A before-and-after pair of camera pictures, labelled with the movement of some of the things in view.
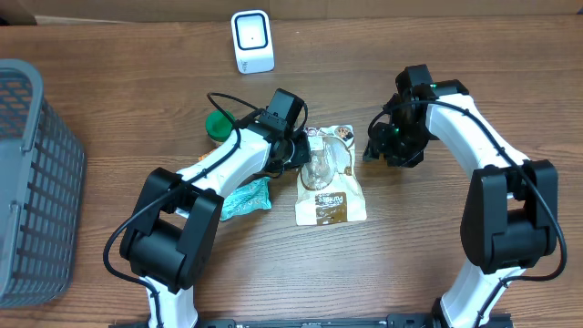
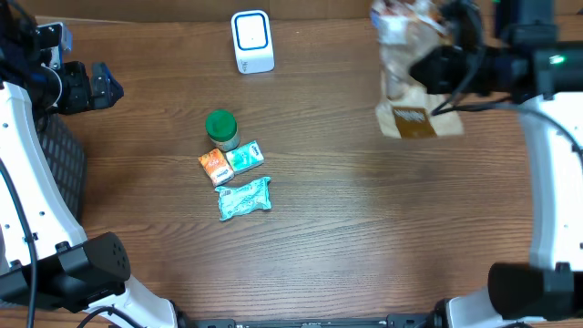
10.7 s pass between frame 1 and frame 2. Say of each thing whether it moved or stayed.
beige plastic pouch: moved
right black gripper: moved
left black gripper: moved
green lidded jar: stayed
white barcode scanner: stayed
